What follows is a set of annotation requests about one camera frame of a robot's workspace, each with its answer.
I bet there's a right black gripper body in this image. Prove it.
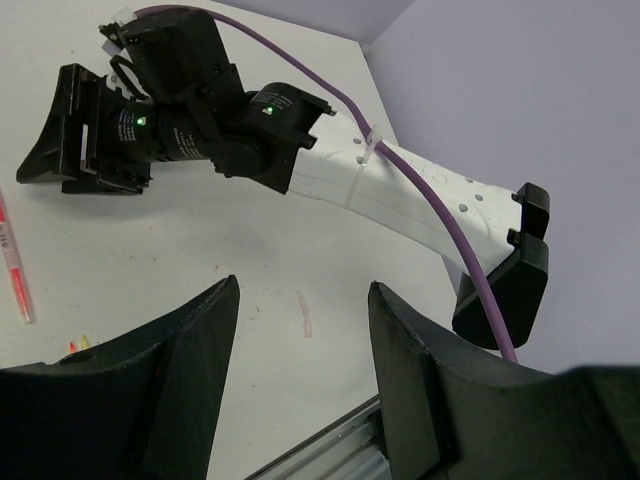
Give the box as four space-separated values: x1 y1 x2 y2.
59 63 151 195

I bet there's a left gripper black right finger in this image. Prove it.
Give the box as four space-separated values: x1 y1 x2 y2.
368 282 639 479

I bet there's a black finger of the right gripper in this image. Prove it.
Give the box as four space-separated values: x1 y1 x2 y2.
16 97 86 184

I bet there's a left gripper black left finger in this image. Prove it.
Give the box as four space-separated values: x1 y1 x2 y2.
1 276 240 479

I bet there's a pink pen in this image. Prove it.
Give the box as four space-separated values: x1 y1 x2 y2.
1 197 35 325

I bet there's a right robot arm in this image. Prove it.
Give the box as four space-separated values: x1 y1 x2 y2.
16 5 550 353

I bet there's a clear purple-tinted pen cap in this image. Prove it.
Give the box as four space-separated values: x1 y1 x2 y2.
297 290 313 338

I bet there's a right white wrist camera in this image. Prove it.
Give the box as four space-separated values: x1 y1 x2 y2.
98 8 137 56

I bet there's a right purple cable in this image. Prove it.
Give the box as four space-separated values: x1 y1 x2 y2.
132 4 519 364

